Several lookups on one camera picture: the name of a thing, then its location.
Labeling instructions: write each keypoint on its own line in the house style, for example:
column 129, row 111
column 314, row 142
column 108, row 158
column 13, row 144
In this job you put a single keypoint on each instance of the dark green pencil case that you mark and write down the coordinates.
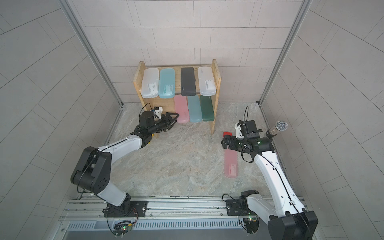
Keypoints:
column 207, row 109

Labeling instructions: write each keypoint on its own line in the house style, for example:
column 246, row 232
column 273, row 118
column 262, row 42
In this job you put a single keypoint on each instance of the aluminium corner post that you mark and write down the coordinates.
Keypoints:
column 288, row 42
column 68, row 12

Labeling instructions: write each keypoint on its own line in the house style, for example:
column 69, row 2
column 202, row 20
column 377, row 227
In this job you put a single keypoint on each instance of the pink pencil case plain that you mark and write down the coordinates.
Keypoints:
column 181, row 108

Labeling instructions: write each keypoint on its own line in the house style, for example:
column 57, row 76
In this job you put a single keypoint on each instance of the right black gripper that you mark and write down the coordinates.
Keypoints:
column 232, row 144

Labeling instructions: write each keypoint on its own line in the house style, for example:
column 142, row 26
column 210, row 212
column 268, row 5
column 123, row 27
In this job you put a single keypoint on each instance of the light blue pencil case bottom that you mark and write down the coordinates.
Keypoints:
column 194, row 107

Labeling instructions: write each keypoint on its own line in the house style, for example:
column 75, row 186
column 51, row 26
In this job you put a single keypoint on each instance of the green circuit board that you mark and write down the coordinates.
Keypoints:
column 251, row 225
column 122, row 228

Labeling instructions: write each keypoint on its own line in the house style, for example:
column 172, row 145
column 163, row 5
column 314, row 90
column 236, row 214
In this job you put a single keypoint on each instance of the wooden two-tier shelf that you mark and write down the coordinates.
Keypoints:
column 168, row 104

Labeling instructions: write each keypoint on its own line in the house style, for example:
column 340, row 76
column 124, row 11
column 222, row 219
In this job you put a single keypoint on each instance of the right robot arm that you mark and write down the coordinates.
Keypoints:
column 287, row 218

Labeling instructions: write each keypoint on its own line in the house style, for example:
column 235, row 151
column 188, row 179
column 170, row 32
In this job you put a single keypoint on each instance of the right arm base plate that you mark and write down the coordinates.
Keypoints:
column 235, row 208

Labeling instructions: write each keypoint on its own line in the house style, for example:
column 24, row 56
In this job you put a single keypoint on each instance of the left green circuit board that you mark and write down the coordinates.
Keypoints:
column 122, row 228

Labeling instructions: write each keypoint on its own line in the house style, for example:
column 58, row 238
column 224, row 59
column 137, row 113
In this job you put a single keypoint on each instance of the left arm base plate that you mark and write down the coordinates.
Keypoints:
column 135, row 209

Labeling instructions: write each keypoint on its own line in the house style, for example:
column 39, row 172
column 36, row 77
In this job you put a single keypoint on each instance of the left aluminium corner post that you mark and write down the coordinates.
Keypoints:
column 68, row 12

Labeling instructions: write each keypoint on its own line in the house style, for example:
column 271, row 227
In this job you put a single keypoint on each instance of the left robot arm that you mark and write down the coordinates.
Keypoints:
column 93, row 170

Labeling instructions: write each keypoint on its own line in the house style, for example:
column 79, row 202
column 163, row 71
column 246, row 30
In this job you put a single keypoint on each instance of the right green circuit board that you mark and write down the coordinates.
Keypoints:
column 251, row 225

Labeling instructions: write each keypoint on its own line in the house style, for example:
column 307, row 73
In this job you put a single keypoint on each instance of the light teal pencil case top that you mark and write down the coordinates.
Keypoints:
column 167, row 83

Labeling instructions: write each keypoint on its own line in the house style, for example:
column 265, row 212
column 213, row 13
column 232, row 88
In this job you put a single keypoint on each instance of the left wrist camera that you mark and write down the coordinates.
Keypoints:
column 158, row 112

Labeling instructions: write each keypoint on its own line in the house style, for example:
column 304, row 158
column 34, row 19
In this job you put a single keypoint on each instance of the right aluminium corner post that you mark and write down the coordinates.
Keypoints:
column 288, row 42

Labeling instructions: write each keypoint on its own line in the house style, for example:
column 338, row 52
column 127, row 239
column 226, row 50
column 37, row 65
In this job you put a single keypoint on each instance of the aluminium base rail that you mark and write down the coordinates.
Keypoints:
column 158, row 208

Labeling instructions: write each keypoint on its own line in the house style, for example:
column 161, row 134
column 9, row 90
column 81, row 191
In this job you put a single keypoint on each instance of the black pencil case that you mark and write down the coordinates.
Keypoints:
column 188, row 82

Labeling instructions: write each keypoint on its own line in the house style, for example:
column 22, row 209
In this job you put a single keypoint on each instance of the pink pencil case with label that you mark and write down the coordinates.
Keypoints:
column 231, row 163

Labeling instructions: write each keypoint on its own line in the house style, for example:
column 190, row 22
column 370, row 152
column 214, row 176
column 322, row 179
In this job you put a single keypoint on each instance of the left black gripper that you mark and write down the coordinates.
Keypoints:
column 166, row 122

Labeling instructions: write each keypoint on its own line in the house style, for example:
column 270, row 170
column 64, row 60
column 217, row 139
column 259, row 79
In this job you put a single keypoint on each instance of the clear white pencil case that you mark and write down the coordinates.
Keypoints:
column 150, row 83
column 207, row 84

